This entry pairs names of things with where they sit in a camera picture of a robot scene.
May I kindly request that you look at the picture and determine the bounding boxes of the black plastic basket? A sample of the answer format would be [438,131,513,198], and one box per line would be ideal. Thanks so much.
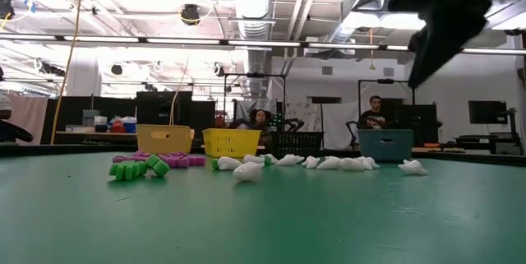
[270,131,325,160]

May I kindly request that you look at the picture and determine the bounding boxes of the black computer monitor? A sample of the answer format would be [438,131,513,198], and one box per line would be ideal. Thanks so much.
[468,100,509,125]

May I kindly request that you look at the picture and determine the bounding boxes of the black desk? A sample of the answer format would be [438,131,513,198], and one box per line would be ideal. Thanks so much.
[451,132,510,156]

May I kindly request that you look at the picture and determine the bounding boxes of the person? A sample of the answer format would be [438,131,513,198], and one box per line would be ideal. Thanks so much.
[0,93,13,122]
[358,95,390,130]
[237,109,275,132]

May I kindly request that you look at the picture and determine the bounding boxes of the black monitor stand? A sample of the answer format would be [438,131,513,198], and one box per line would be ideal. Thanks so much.
[495,106,526,156]

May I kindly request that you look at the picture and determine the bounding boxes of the blue-grey plastic basket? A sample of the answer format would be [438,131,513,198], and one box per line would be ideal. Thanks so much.
[356,128,415,164]

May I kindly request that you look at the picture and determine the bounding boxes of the white backdrop sheet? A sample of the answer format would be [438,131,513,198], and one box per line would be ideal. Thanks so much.
[321,101,359,151]

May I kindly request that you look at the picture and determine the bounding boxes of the clear plastic tub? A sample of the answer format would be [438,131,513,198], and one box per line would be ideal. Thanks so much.
[81,109,101,127]

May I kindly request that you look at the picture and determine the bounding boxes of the orange plastic basket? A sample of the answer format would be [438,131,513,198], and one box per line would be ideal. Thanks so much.
[136,123,196,155]

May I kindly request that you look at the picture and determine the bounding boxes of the wooden side table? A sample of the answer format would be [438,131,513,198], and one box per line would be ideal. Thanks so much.
[55,130,139,138]

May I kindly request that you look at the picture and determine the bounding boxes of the yellow plastic basket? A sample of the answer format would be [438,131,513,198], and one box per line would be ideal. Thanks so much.
[201,127,263,159]

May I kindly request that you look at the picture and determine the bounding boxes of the pink curtain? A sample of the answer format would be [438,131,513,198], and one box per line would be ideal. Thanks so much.
[7,93,49,146]

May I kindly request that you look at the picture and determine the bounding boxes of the green table mat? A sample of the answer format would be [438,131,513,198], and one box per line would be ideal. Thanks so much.
[0,151,526,264]

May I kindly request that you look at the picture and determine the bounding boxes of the black robot station frame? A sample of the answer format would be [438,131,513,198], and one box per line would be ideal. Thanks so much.
[357,77,416,130]
[223,72,288,133]

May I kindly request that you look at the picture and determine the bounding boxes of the yellow hanging cable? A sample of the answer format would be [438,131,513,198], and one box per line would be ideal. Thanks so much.
[168,56,191,127]
[49,0,86,146]

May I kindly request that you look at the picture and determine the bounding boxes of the black partition wall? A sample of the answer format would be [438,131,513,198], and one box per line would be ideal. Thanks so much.
[40,90,218,146]

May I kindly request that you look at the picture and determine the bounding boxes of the black metal table frame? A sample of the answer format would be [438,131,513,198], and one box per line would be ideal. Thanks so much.
[0,143,526,168]

